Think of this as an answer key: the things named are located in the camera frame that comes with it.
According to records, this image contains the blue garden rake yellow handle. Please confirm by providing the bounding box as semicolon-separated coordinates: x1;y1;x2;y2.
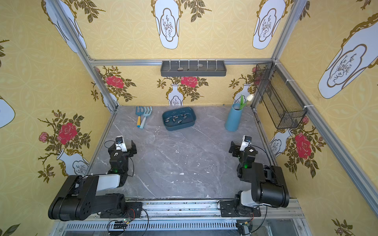
135;106;145;127

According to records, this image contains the teal plastic storage box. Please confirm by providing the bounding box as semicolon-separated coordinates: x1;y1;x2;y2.
162;107;196;131

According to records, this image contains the grey wall shelf tray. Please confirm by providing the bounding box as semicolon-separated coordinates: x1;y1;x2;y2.
160;60;227;77

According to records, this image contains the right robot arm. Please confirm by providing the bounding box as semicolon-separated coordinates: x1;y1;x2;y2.
229;142;290;208

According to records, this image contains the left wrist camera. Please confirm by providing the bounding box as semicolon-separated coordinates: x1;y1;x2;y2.
115;136;127;152

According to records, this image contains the light blue garden fork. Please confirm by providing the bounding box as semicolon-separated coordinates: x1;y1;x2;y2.
139;106;153;129

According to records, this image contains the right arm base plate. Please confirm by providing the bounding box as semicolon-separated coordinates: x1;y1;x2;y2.
217;200;261;218

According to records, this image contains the black wire mesh basket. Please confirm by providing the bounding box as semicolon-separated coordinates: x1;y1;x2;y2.
255;62;307;129

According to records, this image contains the teal cylindrical vase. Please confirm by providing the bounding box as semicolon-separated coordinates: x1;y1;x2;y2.
224;103;243;132

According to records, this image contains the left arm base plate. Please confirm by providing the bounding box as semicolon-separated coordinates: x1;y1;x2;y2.
99;202;143;219

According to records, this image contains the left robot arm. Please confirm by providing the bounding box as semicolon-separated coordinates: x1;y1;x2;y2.
48;136;137;221

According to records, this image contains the white tulip flower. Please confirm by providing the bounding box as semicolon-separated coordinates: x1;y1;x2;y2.
239;94;254;110

